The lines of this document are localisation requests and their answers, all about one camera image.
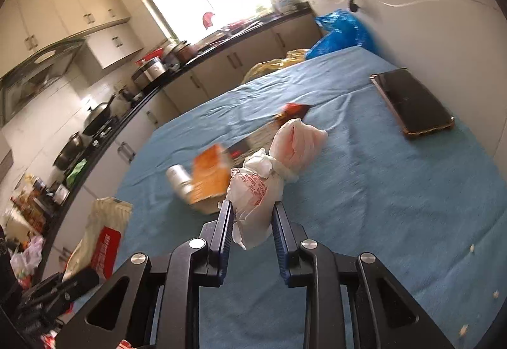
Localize wok with lid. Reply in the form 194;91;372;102
82;95;118;136

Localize black kitchen countertop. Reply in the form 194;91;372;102
40;3;313;274

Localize blue plastic bag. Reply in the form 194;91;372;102
305;9;379;60

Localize clear plastic bags heap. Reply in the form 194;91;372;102
10;234;44;280

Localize orange carton box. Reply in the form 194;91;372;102
189;144;234;215

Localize red plastic lid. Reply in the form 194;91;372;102
136;48;164;62

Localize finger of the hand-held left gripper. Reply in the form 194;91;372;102
63;268;99;300

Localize brown cooking pot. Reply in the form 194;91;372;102
174;40;199;61

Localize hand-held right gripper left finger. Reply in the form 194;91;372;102
55;199;234;349

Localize range hood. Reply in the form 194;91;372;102
0;36;86;128

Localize long white carton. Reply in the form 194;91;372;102
230;127;278;165

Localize green leafy vegetable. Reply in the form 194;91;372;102
64;158;88;188

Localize silver metal can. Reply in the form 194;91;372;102
165;164;196;200

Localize yellow plastic bag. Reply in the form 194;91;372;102
241;49;310;84

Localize dark frying pan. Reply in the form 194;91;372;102
53;132;86;171

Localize black smartphone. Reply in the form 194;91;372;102
369;68;455;141

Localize red and white food bag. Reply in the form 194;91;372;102
62;196;133;282

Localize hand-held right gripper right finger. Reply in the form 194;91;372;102
273;202;456;349

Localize blue ribbed table cloth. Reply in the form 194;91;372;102
113;46;500;349

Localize steel rice cooker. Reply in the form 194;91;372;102
132;56;168;89

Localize white wall cabinet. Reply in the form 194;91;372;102
0;0;145;70

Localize white plastic bag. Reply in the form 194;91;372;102
226;117;329;251

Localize grey base cabinets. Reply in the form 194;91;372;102
48;12;323;278

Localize dark red snack packet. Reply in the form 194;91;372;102
274;103;313;125

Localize small white box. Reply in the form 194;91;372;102
51;183;72;205

